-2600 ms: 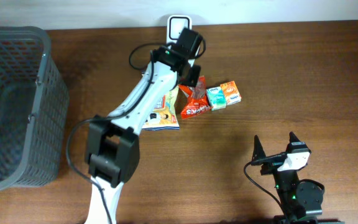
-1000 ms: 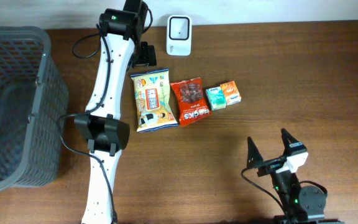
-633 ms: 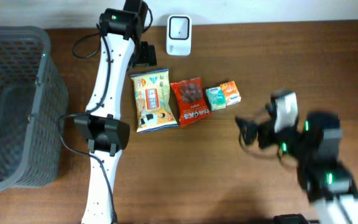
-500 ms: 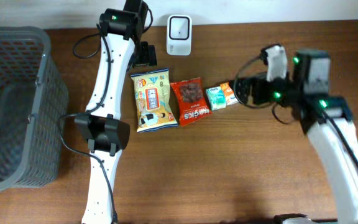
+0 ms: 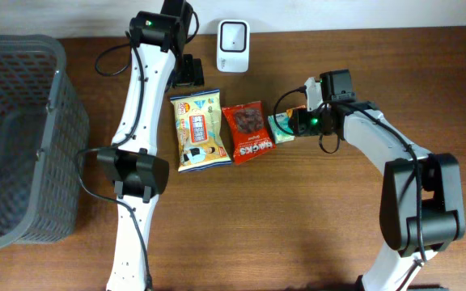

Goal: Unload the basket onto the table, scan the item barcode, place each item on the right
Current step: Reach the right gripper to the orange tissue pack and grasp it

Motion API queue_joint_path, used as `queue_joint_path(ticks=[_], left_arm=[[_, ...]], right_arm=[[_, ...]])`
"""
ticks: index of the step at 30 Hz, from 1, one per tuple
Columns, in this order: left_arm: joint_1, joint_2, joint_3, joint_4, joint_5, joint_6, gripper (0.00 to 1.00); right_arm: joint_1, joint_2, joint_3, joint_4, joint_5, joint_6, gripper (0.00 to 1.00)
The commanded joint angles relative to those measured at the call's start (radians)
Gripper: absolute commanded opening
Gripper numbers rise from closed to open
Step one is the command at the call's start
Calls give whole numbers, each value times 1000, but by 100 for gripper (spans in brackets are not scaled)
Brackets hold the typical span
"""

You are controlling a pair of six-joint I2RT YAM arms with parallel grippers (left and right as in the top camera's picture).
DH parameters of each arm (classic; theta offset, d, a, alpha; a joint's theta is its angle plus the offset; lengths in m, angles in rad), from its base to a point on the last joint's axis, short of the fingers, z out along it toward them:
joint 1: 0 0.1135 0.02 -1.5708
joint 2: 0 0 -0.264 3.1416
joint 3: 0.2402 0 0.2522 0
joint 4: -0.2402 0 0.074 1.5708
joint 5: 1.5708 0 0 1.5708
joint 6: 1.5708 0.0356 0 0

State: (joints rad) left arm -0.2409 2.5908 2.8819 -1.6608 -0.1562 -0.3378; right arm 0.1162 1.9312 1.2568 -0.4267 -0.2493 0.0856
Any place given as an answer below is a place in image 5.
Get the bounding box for orange juice carton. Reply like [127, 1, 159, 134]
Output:
[286, 105, 307, 117]

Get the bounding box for green Kleenex tissue pack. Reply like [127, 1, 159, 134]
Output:
[268, 112, 295, 144]

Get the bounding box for yellow wet wipes pack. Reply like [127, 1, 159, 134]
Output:
[170, 89, 232, 172]

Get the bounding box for red snack bag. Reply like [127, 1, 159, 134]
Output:
[222, 101, 276, 165]

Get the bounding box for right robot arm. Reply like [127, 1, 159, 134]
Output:
[288, 70, 466, 291]

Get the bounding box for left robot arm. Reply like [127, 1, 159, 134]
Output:
[97, 1, 205, 291]

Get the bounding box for white barcode scanner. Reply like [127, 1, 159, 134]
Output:
[216, 19, 250, 73]

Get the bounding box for grey plastic mesh basket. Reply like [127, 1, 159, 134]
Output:
[0, 35, 90, 248]

